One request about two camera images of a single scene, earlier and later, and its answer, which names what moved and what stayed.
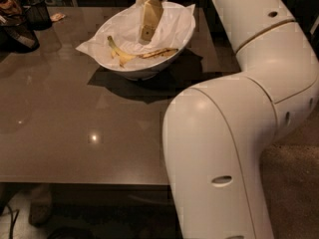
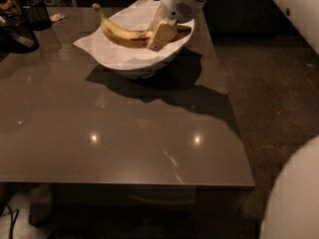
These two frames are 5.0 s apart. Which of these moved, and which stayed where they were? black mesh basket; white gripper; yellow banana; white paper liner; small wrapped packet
Moved: yellow banana; white gripper
Stayed: small wrapped packet; black mesh basket; white paper liner
